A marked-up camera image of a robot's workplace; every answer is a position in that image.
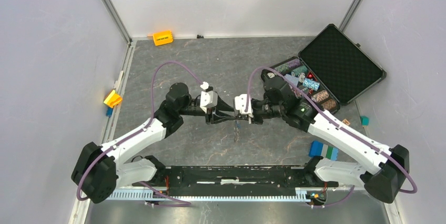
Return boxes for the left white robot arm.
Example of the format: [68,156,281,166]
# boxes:
[71,83,235,203]

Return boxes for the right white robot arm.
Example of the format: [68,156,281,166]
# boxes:
[236,76,418,203]

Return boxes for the blue green toy bricks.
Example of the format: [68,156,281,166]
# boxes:
[308,140,339,161]

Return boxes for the orange block at back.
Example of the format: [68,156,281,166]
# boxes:
[152,30,174,46]

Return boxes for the orange block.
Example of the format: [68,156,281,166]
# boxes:
[152,30,174,46]
[103,89,123,108]

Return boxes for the black poker chip case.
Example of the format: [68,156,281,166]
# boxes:
[260,24,387,114]

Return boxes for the orange block at left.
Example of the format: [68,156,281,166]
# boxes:
[103,89,123,108]

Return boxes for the wooden letter cube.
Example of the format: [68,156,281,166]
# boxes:
[342,119,351,126]

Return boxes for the small blue block left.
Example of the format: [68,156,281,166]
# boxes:
[106,107,114,117]

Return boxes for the teal cube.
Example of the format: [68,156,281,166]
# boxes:
[360,116,370,126]

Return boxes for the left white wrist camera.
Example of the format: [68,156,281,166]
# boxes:
[199,82,218,114]

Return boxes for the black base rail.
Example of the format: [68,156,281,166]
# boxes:
[147,165,339,196]

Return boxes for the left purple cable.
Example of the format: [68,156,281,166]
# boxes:
[76,60,208,208]

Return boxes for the purple cable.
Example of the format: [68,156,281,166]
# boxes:
[245,66,418,209]
[76,60,208,208]

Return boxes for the white toothed cable rail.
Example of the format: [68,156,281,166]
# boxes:
[107,187,321,203]

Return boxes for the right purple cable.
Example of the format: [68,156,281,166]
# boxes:
[245,66,418,209]

